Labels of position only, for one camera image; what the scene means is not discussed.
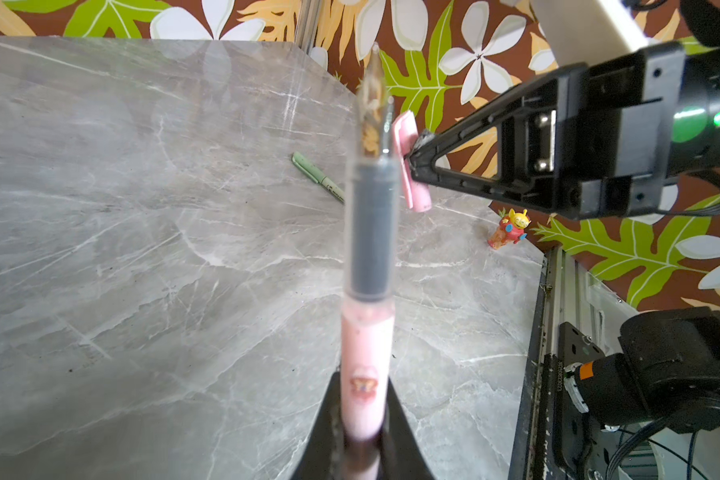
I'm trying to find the green pen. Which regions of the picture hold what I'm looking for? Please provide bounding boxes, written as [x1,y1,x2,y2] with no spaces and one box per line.
[291,152,345,203]

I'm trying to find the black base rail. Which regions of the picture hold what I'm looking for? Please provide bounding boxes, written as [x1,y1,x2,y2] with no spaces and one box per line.
[508,245,637,480]

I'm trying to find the aluminium corner frame post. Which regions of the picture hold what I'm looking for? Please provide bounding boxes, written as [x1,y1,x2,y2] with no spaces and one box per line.
[294,0,323,53]

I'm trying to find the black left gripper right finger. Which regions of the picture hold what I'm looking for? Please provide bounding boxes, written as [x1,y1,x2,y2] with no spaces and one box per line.
[383,392,435,480]

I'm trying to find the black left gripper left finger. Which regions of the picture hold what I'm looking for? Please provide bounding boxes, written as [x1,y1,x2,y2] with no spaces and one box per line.
[291,371,344,480]

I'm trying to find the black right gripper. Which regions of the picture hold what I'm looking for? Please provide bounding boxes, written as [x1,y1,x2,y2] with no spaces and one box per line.
[407,42,720,219]

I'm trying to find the small red yellow toy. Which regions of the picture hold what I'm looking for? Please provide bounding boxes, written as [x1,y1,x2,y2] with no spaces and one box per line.
[488,209,531,250]

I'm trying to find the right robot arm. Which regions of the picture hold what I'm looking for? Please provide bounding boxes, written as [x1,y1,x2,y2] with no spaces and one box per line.
[407,42,720,433]

